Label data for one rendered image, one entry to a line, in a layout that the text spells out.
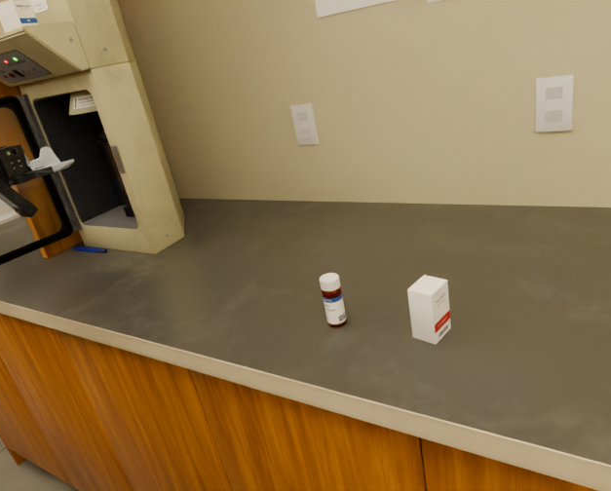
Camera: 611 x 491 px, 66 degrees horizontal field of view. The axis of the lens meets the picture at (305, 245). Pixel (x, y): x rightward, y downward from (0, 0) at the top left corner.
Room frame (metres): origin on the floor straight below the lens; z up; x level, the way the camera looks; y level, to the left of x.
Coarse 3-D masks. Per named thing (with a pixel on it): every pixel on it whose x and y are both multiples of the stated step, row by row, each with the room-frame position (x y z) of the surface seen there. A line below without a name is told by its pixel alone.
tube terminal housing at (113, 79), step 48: (0, 0) 1.32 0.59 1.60; (48, 0) 1.21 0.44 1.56; (96, 0) 1.24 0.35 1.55; (96, 48) 1.20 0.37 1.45; (48, 96) 1.38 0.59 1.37; (96, 96) 1.18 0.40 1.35; (144, 96) 1.38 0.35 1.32; (48, 144) 1.35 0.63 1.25; (144, 144) 1.24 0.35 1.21; (144, 192) 1.20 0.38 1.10; (96, 240) 1.32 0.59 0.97; (144, 240) 1.19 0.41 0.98
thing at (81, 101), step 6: (84, 90) 1.27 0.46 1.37; (72, 96) 1.29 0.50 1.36; (78, 96) 1.27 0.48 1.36; (84, 96) 1.27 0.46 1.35; (90, 96) 1.26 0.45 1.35; (72, 102) 1.28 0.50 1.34; (78, 102) 1.27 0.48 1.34; (84, 102) 1.26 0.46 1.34; (90, 102) 1.26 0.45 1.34; (72, 108) 1.28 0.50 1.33; (78, 108) 1.26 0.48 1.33; (84, 108) 1.26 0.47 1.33; (90, 108) 1.25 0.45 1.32; (72, 114) 1.27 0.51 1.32
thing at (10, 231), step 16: (0, 112) 1.30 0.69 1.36; (0, 128) 1.29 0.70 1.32; (16, 128) 1.32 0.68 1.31; (0, 144) 1.28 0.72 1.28; (16, 144) 1.31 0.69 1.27; (32, 160) 1.32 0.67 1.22; (32, 192) 1.30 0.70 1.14; (48, 192) 1.33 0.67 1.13; (0, 208) 1.24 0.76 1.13; (48, 208) 1.31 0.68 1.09; (0, 224) 1.23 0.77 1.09; (16, 224) 1.25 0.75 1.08; (32, 224) 1.28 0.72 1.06; (48, 224) 1.30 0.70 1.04; (0, 240) 1.22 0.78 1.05; (16, 240) 1.24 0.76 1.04; (32, 240) 1.27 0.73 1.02
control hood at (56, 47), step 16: (16, 32) 1.10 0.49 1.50; (32, 32) 1.09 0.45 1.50; (48, 32) 1.12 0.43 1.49; (64, 32) 1.15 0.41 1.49; (0, 48) 1.17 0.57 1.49; (16, 48) 1.15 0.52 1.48; (32, 48) 1.13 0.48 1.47; (48, 48) 1.11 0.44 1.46; (64, 48) 1.14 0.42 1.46; (80, 48) 1.17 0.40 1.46; (48, 64) 1.18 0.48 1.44; (64, 64) 1.15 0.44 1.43; (80, 64) 1.16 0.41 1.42; (0, 80) 1.32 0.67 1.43; (32, 80) 1.27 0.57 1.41
